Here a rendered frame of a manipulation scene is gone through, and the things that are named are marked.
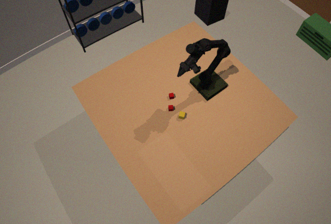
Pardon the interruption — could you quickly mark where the yellow cube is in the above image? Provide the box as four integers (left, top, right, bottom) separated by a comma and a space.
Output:
178, 111, 185, 120

